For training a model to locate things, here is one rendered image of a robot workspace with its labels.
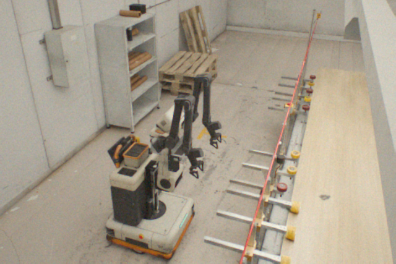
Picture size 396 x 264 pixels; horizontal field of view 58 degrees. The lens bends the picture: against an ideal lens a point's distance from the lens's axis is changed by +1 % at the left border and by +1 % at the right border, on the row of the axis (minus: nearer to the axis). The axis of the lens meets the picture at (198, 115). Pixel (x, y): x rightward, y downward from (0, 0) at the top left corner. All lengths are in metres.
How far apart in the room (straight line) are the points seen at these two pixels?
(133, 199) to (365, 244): 1.78
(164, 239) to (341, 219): 1.46
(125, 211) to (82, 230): 0.70
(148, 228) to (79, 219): 0.91
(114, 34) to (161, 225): 2.55
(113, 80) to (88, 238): 2.22
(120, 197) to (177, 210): 0.60
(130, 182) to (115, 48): 2.29
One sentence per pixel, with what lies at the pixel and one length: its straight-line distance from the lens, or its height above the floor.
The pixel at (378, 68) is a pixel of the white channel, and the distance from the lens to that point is 0.62.
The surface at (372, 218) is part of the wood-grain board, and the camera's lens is 2.82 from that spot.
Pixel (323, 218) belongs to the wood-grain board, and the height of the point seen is 0.90.
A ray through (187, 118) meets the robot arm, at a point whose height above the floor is 1.47.
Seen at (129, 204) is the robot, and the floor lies 0.54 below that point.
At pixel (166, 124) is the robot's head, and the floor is 1.30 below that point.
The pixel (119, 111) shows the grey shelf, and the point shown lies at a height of 0.32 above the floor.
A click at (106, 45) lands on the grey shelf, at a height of 1.28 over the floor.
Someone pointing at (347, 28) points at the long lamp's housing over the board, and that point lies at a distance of 1.41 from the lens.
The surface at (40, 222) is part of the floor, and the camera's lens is 4.09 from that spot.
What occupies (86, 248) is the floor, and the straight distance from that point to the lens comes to 3.70.
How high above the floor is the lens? 2.65
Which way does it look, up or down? 28 degrees down
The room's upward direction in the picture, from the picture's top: 1 degrees clockwise
